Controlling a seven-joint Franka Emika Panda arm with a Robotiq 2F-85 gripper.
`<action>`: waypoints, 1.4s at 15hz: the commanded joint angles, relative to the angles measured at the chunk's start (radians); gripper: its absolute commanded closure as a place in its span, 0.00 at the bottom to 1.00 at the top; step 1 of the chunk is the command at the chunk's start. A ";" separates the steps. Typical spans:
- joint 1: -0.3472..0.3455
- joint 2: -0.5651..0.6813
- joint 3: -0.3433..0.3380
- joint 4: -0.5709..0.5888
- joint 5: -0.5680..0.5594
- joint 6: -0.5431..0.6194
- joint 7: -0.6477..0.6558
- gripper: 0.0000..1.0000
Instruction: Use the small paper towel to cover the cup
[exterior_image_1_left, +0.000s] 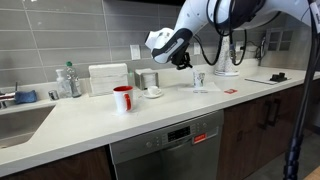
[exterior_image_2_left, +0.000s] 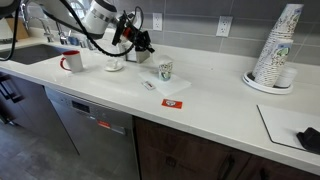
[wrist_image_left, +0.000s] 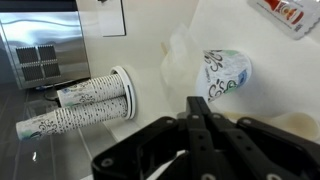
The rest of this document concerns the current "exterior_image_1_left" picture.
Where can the chrome faucet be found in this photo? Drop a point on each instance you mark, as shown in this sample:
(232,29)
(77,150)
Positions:
(6,96)

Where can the dark wood cabinet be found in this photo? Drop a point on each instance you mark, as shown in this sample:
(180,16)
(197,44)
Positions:
(246,140)

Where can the clear soap dispenser bottle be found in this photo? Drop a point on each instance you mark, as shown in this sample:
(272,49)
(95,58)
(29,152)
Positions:
(61,85)

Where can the printed paper cup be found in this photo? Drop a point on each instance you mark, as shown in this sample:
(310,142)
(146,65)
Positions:
(199,81)

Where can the red packet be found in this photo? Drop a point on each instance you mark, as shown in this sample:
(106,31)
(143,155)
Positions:
(230,91)

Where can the blue sponge cloth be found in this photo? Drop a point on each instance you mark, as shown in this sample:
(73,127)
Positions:
(26,96)

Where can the countertop sink basin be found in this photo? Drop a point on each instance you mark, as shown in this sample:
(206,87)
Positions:
(20,126)

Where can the stack of white paper towels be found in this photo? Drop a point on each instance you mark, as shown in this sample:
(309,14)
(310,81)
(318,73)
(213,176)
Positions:
(108,78)

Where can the white wall outlet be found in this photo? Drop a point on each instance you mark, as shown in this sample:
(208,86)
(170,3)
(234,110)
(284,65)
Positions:
(197,49)

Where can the small white espresso cup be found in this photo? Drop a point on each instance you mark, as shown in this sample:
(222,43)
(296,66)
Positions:
(153,90)

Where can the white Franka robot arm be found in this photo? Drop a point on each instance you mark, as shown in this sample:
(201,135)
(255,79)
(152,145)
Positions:
(193,16)

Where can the clear bottle green cap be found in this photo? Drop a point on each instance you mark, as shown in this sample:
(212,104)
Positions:
(75,83)

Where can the small metal can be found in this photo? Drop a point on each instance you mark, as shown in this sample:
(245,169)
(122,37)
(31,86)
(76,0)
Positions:
(53,95)

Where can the dark sink cabinet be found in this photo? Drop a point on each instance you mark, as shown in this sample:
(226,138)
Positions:
(66,166)

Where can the stainless steel dishwasher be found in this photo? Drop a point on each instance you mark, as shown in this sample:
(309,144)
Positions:
(166,150)

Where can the black object on mat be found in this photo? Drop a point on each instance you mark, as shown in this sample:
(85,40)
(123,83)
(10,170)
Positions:
(278,77)

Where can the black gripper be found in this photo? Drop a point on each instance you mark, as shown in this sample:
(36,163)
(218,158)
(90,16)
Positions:
(181,58)

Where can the white wall switch plate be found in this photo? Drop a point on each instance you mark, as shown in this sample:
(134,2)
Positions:
(135,52)

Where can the metal napkin dispenser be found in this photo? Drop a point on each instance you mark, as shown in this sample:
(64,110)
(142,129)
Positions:
(146,79)

